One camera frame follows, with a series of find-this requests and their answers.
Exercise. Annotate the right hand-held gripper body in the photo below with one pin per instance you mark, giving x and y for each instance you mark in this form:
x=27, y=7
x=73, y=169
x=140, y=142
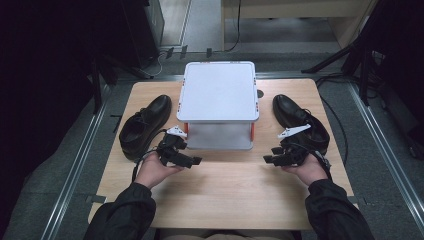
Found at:
x=295, y=151

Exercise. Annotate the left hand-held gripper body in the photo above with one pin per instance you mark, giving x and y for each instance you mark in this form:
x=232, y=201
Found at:
x=168, y=146

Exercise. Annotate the black tripod stand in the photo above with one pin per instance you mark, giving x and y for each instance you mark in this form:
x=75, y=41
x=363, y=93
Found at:
x=358, y=50

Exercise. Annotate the white two-tier shoe rack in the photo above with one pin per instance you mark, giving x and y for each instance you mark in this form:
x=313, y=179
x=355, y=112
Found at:
x=218, y=91

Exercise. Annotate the dark metal stand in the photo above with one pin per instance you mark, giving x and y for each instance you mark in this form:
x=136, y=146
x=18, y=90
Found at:
x=96, y=86

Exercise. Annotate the person's left hand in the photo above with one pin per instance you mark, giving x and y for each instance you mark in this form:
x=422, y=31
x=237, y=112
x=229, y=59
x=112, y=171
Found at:
x=155, y=171

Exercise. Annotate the black cabinet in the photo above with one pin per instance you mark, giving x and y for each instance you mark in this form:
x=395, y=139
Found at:
x=141, y=30

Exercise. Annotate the metal floor rail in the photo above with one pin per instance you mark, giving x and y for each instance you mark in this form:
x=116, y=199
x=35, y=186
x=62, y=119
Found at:
x=75, y=166
x=383, y=133

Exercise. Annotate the black leather shoe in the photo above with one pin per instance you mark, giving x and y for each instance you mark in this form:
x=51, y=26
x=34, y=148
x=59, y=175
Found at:
x=145, y=125
x=300, y=116

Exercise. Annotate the light wooden desk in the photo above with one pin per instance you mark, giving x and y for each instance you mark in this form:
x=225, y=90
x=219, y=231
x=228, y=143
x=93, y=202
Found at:
x=293, y=8

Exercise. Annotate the person's right hand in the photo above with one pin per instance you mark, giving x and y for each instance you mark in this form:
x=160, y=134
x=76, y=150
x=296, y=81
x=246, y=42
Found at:
x=308, y=171

